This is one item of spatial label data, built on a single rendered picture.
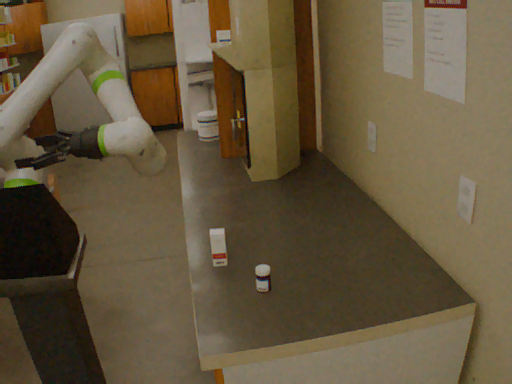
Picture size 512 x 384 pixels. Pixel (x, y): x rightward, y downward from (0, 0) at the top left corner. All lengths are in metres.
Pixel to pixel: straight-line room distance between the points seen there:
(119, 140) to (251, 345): 0.62
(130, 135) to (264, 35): 0.82
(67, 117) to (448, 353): 6.34
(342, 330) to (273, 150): 1.04
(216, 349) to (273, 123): 1.11
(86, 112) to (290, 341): 6.12
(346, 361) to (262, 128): 1.09
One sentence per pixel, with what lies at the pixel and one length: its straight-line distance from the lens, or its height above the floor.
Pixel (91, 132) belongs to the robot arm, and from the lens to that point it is 1.32.
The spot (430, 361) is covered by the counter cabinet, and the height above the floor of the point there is 0.78.
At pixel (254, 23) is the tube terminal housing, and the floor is 1.59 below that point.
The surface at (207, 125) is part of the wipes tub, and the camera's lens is 2.63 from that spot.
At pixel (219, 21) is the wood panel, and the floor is 1.61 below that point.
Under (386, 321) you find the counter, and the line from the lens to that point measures 1.15.
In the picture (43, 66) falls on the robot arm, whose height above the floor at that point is 1.55.
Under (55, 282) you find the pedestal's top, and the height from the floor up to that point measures 0.93.
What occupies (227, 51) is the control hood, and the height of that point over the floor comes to 1.49.
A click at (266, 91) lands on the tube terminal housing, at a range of 1.90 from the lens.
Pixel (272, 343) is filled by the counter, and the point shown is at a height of 0.94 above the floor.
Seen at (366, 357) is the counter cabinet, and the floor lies 0.85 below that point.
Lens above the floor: 1.64
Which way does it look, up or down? 22 degrees down
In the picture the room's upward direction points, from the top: 4 degrees counter-clockwise
